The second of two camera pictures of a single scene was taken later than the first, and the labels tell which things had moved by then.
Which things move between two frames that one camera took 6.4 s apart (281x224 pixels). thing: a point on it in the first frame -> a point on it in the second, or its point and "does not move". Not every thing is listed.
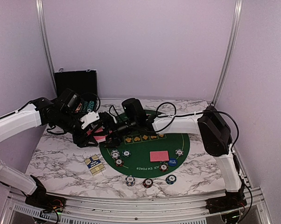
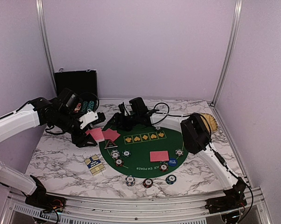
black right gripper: [109, 124] -> [117, 117]
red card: [159, 156] does not move
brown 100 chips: [118, 162] does not move
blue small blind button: [172, 162] does not move
